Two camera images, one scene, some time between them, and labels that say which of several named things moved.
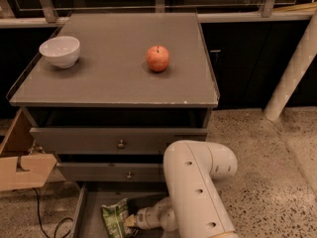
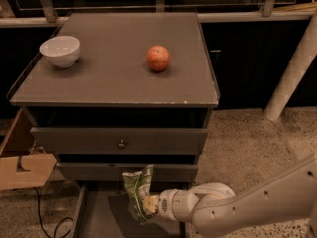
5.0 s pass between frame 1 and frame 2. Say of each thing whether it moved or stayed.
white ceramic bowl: stayed
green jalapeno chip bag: moved
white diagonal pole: stayed
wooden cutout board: stayed
